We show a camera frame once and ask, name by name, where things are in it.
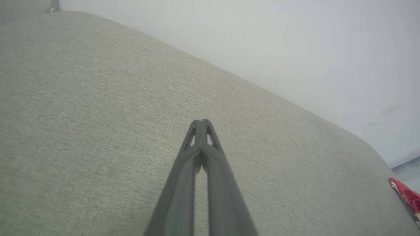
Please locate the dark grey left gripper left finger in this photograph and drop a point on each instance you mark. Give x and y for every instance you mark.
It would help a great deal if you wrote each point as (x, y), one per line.
(177, 200)

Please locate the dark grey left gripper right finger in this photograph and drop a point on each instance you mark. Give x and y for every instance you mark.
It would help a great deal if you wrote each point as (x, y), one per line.
(226, 203)

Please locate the red basketball jersey white trim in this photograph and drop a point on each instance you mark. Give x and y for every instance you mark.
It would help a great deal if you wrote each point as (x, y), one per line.
(410, 196)

